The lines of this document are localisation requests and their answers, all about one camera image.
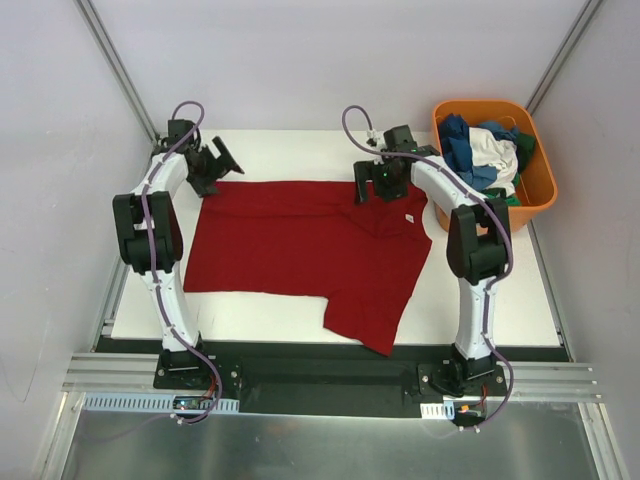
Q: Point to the right aluminium corner post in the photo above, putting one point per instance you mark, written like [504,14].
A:
[577,30]

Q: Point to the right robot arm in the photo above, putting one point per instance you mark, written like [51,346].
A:
[479,253]

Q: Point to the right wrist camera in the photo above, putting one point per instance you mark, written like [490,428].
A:
[396,139]

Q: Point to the red t-shirt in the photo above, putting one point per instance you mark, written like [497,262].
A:
[309,238]

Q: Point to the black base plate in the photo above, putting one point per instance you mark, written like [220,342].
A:
[330,379]

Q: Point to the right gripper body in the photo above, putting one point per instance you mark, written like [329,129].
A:
[373,171]

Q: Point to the aluminium corner post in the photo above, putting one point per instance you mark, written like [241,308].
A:
[577,30]
[107,47]

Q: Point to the blue t-shirt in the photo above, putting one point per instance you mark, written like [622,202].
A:
[453,134]

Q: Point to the left aluminium corner post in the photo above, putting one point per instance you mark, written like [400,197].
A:
[107,47]

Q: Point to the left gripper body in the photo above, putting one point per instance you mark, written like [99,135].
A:
[210,170]

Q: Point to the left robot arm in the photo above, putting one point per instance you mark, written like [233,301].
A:
[151,243]

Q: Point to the aluminium frame rail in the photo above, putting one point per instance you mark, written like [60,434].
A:
[534,381]

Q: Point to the white t-shirt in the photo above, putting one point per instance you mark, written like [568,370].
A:
[496,157]

